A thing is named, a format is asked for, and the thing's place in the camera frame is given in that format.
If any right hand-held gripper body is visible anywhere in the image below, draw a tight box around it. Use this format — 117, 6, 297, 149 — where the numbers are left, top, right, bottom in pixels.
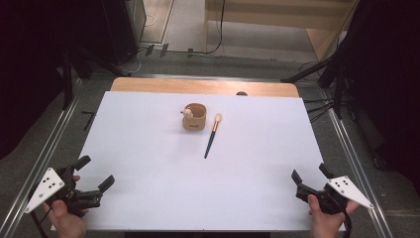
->
295, 175, 374, 215

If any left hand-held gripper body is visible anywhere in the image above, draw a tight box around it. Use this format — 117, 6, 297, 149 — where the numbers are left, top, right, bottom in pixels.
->
24, 166, 104, 216

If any dark-handled makeup brush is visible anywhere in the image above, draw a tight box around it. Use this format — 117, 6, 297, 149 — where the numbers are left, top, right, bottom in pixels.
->
203, 113, 223, 160

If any wooden cup with animal figure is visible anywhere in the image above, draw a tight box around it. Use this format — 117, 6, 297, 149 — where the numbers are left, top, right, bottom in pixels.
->
179, 102, 208, 131

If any person's right hand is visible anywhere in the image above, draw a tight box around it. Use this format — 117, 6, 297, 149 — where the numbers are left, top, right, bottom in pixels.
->
307, 193, 361, 238

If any person's left hand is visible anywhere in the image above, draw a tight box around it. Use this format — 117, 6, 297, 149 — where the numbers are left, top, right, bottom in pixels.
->
42, 175, 89, 238

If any black stand with legs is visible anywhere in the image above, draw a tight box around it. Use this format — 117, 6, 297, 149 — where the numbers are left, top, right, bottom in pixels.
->
280, 56, 351, 120
60, 39, 133, 111

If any white table mat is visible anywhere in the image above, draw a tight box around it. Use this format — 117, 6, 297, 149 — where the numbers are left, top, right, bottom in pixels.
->
51, 90, 347, 232

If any wooden table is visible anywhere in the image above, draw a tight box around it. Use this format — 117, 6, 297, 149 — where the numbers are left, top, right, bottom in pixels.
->
110, 76, 300, 98

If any dark cabinet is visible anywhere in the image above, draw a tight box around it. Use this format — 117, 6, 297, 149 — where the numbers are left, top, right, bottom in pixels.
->
98, 0, 148, 65

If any wooden shelf unit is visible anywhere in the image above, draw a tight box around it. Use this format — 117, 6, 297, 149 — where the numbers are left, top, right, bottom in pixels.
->
203, 0, 361, 61

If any metal floor rail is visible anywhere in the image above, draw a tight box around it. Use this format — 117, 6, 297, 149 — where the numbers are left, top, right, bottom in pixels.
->
0, 78, 83, 238
316, 86, 394, 238

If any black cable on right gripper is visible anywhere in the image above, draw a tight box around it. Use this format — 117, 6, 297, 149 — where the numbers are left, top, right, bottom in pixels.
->
340, 201, 353, 238

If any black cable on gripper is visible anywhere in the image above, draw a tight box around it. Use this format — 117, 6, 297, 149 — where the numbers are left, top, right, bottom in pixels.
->
340, 201, 353, 238
30, 206, 53, 238

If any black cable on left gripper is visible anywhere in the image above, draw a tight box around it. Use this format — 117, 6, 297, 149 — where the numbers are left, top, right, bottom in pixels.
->
30, 206, 53, 238

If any black floor cable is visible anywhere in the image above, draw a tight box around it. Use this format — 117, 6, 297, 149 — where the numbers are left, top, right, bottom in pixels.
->
164, 0, 227, 56

